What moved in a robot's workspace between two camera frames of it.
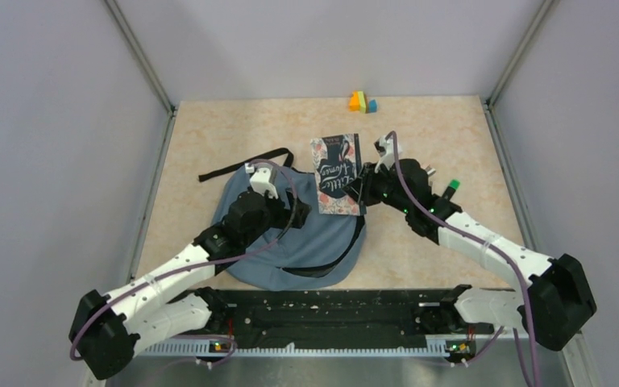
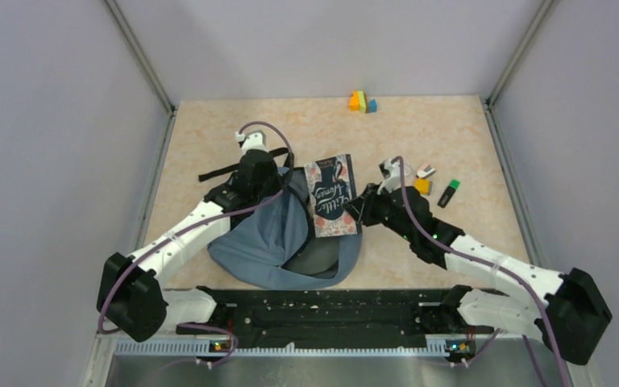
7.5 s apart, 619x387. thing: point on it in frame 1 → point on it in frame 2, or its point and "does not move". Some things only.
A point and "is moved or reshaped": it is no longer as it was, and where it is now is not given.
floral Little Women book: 336,157 is moved or reshaped
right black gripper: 366,183 → 363,214
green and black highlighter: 453,186 does not move
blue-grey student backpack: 301,258 is moved or reshaped
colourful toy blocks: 358,101 does not move
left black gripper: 285,214 → 276,186
